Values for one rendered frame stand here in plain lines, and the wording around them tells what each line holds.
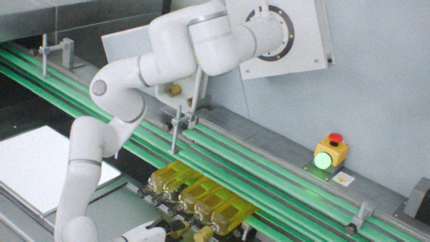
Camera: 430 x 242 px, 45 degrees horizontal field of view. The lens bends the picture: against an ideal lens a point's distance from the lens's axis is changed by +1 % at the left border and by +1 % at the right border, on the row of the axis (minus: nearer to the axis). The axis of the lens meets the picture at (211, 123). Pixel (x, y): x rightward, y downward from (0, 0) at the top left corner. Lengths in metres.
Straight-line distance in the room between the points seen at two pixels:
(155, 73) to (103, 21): 1.17
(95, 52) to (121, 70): 1.15
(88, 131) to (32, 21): 0.94
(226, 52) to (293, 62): 0.30
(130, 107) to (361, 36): 0.63
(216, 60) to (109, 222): 0.65
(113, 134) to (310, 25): 0.59
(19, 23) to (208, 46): 1.10
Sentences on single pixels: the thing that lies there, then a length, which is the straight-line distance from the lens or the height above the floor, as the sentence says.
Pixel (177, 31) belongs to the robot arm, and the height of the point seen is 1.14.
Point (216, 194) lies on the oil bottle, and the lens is 1.50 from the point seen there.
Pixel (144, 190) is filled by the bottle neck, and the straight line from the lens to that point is 1.50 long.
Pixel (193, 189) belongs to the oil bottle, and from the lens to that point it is 1.50.
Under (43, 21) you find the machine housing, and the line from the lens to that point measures 2.21.
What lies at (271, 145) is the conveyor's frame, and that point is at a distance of 1.54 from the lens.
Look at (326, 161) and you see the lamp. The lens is 1.45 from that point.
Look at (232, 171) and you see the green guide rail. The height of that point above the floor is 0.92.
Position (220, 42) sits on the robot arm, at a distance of 1.19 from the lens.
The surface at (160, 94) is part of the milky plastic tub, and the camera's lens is 1.77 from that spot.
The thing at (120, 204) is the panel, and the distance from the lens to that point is 1.67.
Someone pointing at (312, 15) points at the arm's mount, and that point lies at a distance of 1.40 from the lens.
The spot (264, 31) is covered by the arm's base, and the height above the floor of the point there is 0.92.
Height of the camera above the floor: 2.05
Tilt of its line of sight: 48 degrees down
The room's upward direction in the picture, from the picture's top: 116 degrees counter-clockwise
